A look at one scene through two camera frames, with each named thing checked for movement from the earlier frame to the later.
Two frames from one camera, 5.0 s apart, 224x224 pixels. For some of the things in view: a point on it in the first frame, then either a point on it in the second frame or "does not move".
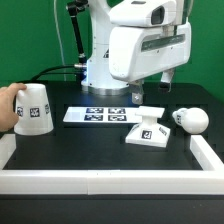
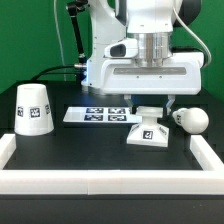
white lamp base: x=149 y=132 does not move
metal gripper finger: x=136 y=90 → x=131 y=103
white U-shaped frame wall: x=208 y=181 does not move
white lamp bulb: x=193 y=120 does not move
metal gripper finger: x=166 y=80 → x=170 y=101
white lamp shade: x=33 y=110 does not move
